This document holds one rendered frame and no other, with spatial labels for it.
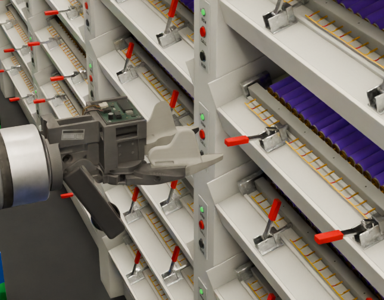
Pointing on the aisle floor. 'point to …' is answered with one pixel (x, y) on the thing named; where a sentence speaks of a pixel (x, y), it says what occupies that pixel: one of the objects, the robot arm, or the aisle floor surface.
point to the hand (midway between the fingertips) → (201, 149)
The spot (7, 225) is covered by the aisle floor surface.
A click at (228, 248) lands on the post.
